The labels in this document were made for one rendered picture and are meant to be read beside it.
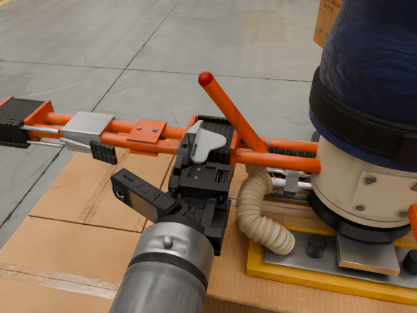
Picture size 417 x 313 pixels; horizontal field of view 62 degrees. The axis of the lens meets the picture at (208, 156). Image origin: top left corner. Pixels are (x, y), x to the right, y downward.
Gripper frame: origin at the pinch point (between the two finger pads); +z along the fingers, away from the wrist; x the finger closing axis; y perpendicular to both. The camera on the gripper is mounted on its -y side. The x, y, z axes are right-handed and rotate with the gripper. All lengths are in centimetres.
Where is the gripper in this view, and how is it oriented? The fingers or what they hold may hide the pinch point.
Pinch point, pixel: (196, 143)
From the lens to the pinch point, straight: 57.6
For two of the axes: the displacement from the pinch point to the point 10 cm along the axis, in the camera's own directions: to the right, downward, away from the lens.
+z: 1.8, -6.2, 7.6
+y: 9.8, 1.1, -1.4
